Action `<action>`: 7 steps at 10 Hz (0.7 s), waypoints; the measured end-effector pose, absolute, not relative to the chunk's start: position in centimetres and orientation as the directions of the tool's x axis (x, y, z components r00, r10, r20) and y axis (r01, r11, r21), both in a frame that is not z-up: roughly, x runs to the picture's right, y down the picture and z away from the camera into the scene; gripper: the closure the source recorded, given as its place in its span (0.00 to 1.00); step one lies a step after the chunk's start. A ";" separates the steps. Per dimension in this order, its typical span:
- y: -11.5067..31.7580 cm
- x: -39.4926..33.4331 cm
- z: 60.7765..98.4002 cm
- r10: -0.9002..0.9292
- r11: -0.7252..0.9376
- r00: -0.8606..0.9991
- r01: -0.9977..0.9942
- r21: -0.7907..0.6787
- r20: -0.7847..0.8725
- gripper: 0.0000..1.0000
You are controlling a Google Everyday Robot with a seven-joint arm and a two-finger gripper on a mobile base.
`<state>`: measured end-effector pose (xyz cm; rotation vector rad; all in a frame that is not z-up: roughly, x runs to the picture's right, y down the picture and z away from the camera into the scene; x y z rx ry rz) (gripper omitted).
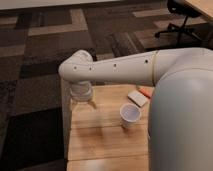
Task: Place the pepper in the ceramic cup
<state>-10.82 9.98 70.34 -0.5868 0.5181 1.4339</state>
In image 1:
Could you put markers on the wooden desk corner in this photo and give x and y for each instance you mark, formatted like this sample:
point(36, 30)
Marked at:
point(205, 7)

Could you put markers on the white sponge block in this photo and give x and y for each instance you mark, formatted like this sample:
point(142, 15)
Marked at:
point(138, 98)

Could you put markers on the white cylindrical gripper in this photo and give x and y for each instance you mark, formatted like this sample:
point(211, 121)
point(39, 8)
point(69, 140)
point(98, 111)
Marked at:
point(82, 92)

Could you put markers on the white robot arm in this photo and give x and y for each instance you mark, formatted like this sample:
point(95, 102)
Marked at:
point(180, 125)

